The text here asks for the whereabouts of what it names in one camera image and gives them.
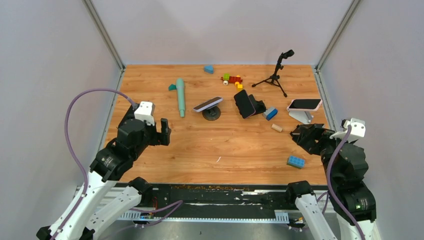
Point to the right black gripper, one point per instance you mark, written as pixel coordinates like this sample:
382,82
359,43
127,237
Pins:
314,130

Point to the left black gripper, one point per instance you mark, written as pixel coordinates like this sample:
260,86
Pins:
158,139

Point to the phone with lavender case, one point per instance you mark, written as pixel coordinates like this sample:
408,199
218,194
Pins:
208,104

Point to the phone with pink-edged black case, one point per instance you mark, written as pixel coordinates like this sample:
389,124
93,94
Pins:
244,104

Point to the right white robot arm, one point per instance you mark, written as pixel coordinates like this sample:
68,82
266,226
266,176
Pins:
345,167

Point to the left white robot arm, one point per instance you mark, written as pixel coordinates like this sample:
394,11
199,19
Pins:
82,220

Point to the white phone stand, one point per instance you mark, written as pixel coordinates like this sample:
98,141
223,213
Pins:
304,117

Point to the phone with pink case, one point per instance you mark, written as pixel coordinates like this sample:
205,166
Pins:
305,104

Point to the round black phone stand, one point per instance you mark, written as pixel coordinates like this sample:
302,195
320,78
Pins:
211,114

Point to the black clamp phone holder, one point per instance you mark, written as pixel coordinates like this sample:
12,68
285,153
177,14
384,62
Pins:
258,105

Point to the black mini tripod stand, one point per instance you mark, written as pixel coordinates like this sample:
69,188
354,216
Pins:
274,78

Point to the small wooden cylinder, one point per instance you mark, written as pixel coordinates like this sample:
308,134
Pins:
277,128

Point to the blue lego brick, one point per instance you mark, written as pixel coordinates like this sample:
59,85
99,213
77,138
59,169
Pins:
295,162

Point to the blue and grey eraser block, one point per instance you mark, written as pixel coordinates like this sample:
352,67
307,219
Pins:
270,113

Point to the dark teal small block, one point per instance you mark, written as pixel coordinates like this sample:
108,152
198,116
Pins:
172,87

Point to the teal toy microphone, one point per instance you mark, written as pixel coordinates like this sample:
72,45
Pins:
180,87

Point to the blue triangular block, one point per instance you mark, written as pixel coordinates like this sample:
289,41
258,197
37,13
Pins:
209,69

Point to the colourful toy brick car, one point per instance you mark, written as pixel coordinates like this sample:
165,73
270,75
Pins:
228,79

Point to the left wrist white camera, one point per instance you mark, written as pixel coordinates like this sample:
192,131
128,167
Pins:
145,112

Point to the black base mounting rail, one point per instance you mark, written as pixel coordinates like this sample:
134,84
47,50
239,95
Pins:
216,203

